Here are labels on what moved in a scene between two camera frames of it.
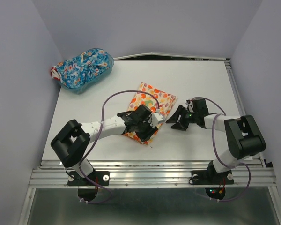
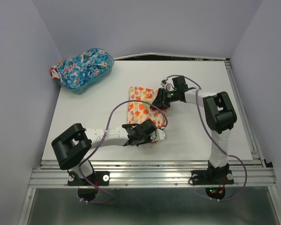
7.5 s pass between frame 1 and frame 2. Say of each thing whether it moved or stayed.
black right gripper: moved
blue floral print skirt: stayed
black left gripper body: moved
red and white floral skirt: stayed
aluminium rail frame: stayed
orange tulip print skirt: moved
